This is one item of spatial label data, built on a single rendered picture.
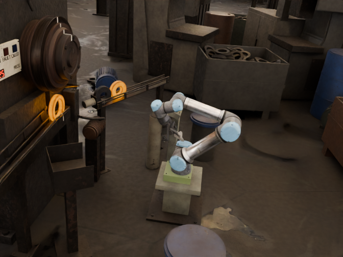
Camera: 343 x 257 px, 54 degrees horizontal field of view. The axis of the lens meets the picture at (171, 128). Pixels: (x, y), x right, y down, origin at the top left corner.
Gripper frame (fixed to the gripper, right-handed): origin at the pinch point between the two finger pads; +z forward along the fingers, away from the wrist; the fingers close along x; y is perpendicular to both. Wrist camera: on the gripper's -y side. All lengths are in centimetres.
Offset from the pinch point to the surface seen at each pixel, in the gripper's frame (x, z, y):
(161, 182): 11.9, 20.0, -19.9
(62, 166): 38, -41, -54
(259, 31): 14, 137, 373
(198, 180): -8.9, 33.7, -7.0
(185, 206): 1, 46, -22
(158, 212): 21, 45, -30
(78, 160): 35, -36, -45
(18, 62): 57, -91, -19
